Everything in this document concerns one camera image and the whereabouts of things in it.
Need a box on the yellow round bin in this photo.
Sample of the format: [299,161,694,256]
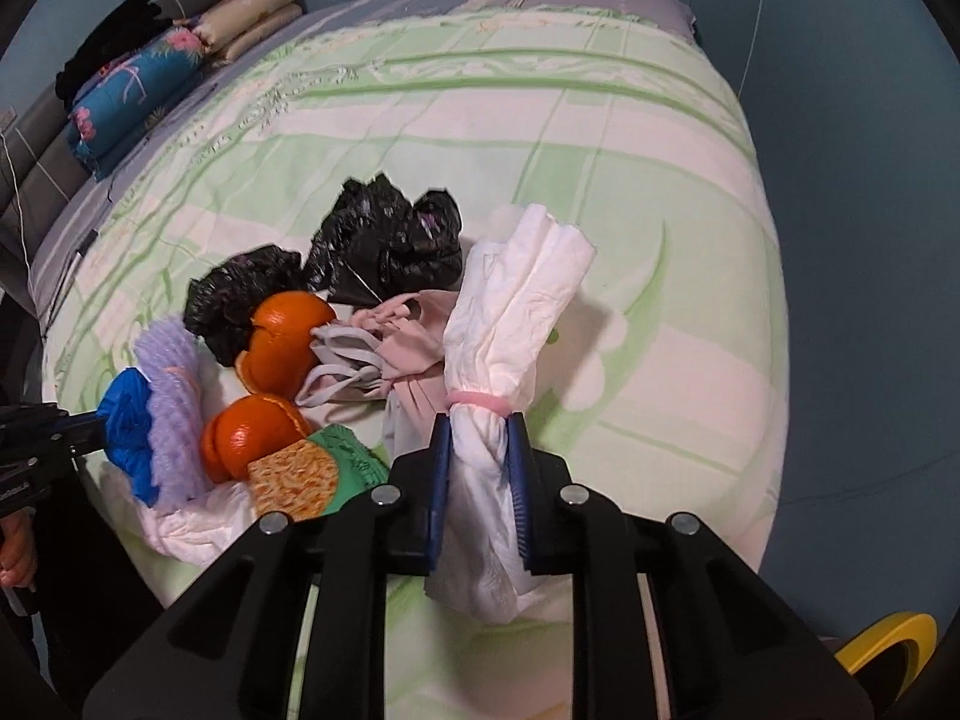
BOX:
[834,610,940,695]

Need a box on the black cloth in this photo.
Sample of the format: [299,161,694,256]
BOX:
[54,0,185,112]

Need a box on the blue plastic bag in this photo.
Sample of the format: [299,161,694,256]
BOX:
[100,366,163,508]

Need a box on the green snack packet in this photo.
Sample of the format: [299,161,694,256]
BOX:
[246,424,392,523]

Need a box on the person's left hand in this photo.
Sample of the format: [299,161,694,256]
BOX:
[0,508,40,590]

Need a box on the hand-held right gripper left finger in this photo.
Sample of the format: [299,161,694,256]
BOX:
[81,414,453,720]

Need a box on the green floral bed blanket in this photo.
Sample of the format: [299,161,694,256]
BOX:
[41,4,790,720]

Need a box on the flat orange peel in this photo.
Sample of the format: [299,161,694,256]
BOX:
[199,393,314,485]

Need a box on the grey padded headboard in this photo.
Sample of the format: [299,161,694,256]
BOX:
[0,0,242,331]

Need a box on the white plastic bag bundle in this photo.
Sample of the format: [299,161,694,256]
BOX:
[424,202,597,625]

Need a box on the large black plastic bag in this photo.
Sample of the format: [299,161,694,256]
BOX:
[302,172,464,310]

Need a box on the small black plastic bag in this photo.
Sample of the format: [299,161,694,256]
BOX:
[183,246,302,370]

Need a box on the blue floral folded blanket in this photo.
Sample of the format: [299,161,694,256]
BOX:
[64,22,209,182]

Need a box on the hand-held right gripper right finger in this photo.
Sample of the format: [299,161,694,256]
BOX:
[507,414,877,720]

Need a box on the white cord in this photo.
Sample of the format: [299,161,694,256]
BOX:
[0,124,32,271]

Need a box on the round orange peel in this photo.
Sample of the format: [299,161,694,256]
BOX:
[234,289,340,400]

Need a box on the pink face mask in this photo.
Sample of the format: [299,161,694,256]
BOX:
[330,286,462,428]

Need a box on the purple foam fruit net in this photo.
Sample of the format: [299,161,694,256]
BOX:
[133,318,211,508]

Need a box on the white crumpled tissue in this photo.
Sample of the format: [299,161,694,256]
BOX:
[136,477,260,565]

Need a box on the beige folded blanket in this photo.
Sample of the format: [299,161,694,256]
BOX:
[174,0,307,62]

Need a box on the thin white wall cable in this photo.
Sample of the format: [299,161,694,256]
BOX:
[739,0,773,98]

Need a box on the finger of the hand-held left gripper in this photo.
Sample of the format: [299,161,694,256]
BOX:
[54,409,115,458]

